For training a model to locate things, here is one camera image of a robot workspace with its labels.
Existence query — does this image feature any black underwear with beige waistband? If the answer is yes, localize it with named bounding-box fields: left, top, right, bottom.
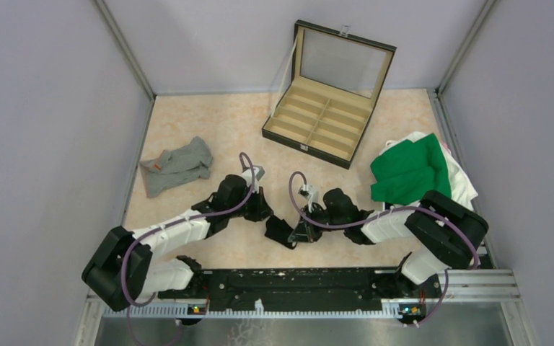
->
left=264, top=216, right=296, bottom=249

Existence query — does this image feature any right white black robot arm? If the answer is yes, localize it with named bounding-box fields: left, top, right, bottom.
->
left=296, top=189, right=488, bottom=297

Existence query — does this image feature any white cloth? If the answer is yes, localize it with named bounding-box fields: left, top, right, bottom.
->
left=379, top=131, right=478, bottom=211

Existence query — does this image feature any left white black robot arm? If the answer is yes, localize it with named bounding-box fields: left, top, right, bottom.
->
left=82, top=166, right=273, bottom=311

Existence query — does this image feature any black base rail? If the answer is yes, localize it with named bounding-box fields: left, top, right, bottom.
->
left=157, top=267, right=441, bottom=312

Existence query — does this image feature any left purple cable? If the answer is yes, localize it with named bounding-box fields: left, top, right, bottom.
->
left=120, top=151, right=258, bottom=346

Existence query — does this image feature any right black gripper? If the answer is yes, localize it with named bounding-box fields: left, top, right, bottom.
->
left=290, top=203, right=347, bottom=242

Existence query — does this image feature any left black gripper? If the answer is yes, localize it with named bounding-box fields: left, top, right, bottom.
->
left=227, top=185, right=273, bottom=222

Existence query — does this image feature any black leather compartment box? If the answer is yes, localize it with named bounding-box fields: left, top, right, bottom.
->
left=262, top=19, right=397, bottom=169

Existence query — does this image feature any grey striped underwear orange trim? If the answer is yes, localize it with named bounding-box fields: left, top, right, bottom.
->
left=139, top=136, right=213, bottom=198

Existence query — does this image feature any green cloth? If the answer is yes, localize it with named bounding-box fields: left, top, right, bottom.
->
left=370, top=134, right=452, bottom=205

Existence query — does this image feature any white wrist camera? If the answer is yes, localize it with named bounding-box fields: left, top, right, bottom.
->
left=298, top=183, right=319, bottom=213
left=242, top=165, right=265, bottom=193

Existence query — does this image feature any purple cable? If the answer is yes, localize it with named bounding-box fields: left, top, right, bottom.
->
left=120, top=151, right=258, bottom=346
left=288, top=171, right=482, bottom=329

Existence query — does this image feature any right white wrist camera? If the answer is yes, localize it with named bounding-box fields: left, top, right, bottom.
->
left=298, top=183, right=319, bottom=213

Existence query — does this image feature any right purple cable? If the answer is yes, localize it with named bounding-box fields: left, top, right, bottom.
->
left=288, top=171, right=482, bottom=329

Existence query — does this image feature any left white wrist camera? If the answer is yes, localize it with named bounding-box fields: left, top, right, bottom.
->
left=242, top=165, right=265, bottom=193

